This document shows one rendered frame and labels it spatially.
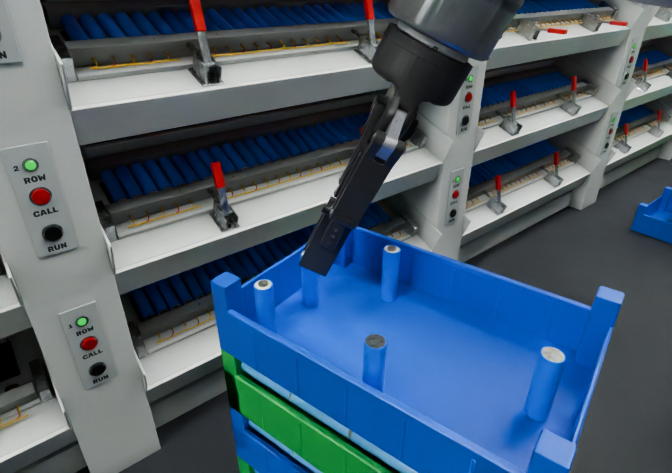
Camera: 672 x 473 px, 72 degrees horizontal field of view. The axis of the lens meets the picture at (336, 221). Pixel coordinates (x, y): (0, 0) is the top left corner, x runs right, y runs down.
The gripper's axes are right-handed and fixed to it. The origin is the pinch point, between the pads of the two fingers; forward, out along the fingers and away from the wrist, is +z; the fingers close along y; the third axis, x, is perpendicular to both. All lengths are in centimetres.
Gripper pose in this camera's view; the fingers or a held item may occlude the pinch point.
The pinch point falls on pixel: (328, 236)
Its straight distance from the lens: 46.3
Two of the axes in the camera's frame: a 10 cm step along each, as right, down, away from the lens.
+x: -9.0, -4.2, -1.1
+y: 1.1, -4.7, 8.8
